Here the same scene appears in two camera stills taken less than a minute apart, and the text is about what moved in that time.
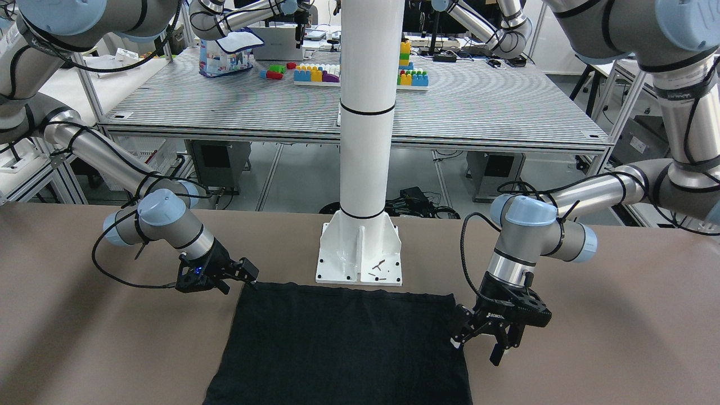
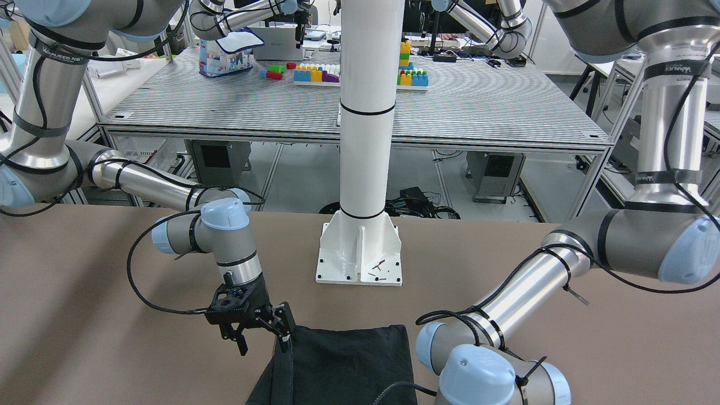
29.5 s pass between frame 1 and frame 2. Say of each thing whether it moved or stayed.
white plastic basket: stayed
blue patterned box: stayed
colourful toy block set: stayed
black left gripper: moved
